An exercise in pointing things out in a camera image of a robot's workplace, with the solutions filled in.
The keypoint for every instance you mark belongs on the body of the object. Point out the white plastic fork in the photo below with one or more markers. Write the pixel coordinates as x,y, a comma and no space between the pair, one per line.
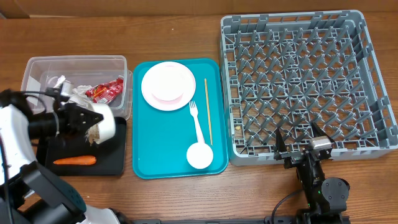
194,113

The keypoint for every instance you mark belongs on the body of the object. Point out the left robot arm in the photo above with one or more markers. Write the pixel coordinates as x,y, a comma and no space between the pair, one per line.
30,193

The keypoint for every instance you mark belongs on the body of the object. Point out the orange carrot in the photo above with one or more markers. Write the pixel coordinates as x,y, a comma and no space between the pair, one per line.
76,161

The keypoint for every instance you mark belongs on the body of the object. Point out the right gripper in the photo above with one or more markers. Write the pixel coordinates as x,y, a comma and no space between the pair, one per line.
296,157

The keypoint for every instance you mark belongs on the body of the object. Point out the teal plastic tray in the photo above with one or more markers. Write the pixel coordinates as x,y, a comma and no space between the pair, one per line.
160,139

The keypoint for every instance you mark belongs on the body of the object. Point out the red snack wrapper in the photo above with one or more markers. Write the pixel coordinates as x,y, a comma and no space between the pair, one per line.
106,92

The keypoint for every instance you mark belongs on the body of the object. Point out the small white round cup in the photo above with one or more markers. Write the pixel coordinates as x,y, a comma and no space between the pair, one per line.
199,155

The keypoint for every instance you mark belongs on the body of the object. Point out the clear plastic bin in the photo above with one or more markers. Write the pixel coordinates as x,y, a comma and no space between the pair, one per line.
43,72

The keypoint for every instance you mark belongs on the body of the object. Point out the black plastic tray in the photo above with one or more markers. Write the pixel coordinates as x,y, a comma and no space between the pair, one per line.
109,154

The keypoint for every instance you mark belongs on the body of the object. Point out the grey dishwasher rack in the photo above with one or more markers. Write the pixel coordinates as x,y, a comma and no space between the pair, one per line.
284,71

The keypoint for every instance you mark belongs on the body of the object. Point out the white bowl with nuts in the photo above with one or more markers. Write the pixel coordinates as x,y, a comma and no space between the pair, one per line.
105,129

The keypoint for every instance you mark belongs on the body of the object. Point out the large white tissue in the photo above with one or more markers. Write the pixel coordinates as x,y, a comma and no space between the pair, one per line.
79,96

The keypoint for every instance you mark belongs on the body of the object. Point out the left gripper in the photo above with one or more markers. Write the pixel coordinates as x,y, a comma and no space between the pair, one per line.
78,114

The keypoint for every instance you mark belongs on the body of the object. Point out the small white tissue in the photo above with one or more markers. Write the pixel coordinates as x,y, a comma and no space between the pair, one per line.
60,81

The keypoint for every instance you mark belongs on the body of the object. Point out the pink white plate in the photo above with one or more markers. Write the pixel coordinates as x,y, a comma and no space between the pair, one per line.
168,86

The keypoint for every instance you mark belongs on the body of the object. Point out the wooden chopstick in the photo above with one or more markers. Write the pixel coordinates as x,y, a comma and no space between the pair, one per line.
208,111

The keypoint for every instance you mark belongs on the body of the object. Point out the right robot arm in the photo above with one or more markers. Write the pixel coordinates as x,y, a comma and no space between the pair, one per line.
326,197

